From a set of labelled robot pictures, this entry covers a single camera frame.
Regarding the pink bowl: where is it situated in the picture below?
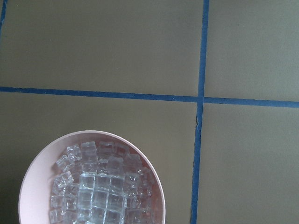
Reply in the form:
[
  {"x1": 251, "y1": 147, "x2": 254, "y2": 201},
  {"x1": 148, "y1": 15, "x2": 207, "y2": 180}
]
[{"x1": 18, "y1": 130, "x2": 166, "y2": 224}]

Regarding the clear ice cubes pile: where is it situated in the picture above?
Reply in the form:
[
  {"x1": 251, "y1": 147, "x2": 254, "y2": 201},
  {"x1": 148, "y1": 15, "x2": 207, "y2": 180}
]
[{"x1": 49, "y1": 141, "x2": 155, "y2": 224}]

